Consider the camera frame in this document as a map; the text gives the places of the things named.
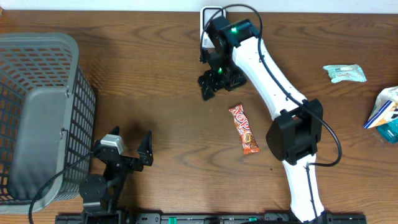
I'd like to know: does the red chocolate bar wrapper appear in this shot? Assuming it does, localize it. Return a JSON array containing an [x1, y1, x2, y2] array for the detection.
[[229, 104, 260, 154]]

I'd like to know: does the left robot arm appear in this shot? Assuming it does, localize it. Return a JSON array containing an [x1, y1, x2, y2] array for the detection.
[[79, 126, 154, 223]]

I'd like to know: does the mint green wipes packet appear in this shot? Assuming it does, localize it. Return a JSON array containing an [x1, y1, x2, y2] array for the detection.
[[323, 64, 367, 83]]

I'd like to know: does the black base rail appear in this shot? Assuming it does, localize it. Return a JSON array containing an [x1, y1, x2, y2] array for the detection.
[[55, 212, 368, 224]]

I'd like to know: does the grey plastic mesh basket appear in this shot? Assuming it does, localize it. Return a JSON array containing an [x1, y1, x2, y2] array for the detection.
[[1, 33, 96, 214]]

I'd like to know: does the white barcode scanner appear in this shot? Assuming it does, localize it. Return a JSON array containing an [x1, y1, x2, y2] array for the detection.
[[199, 6, 227, 49]]

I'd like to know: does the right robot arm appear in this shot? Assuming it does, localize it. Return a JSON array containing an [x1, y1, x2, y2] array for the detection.
[[198, 16, 324, 222]]

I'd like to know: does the teal mouthwash bottle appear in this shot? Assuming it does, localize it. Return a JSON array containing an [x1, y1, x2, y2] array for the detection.
[[377, 119, 398, 143]]

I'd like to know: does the yellow snack chip bag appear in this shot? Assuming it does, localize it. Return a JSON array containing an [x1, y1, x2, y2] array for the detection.
[[363, 86, 397, 129]]

